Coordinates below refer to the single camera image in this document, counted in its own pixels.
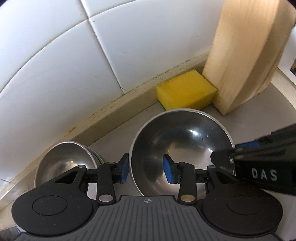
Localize large steel bowl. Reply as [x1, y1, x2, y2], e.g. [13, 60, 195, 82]
[129, 108, 235, 196]

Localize wooden knife block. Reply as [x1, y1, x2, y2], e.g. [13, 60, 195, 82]
[202, 1, 295, 115]

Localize yellow sponge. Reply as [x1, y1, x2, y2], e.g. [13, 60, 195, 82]
[156, 70, 217, 110]

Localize medium steel bowl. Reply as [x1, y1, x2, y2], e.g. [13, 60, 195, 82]
[34, 141, 104, 187]

